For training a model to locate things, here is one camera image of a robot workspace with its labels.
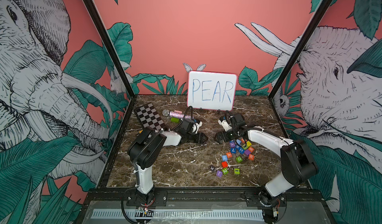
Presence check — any black frame post left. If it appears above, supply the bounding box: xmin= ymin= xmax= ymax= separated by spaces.
xmin=74 ymin=0 xmax=136 ymax=99

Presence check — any green D letter block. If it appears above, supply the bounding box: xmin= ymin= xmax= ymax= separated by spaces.
xmin=235 ymin=156 xmax=243 ymax=163

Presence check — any green N letter block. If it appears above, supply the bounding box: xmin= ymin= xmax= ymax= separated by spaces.
xmin=221 ymin=168 xmax=229 ymax=175

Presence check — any pink framed whiteboard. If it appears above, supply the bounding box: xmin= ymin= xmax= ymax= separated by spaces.
xmin=187 ymin=71 xmax=238 ymax=111

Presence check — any green rectangular block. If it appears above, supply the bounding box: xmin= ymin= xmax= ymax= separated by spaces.
xmin=170 ymin=117 xmax=180 ymax=123

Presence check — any purple glitter microphone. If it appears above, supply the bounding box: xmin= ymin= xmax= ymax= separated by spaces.
xmin=162 ymin=110 xmax=192 ymax=119

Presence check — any red letter block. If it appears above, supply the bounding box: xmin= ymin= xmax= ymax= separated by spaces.
xmin=221 ymin=161 xmax=228 ymax=168

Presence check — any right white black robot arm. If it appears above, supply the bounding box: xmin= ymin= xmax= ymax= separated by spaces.
xmin=214 ymin=112 xmax=318 ymax=206

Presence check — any black white checkered board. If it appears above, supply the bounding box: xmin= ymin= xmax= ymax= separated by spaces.
xmin=133 ymin=103 xmax=168 ymax=130

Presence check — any black frame post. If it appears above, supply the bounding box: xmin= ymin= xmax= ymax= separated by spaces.
xmin=268 ymin=0 xmax=342 ymax=100
xmin=74 ymin=0 xmax=136 ymax=99

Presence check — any orange R letter block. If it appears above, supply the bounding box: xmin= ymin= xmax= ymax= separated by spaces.
xmin=248 ymin=154 xmax=255 ymax=161

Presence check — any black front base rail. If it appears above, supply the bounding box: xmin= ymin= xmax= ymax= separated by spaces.
xmin=84 ymin=187 xmax=327 ymax=209

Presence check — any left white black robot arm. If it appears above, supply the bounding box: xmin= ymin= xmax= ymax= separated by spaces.
xmin=128 ymin=106 xmax=208 ymax=196

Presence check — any black frame post right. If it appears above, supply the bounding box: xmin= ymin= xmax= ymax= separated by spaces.
xmin=268 ymin=0 xmax=342 ymax=100

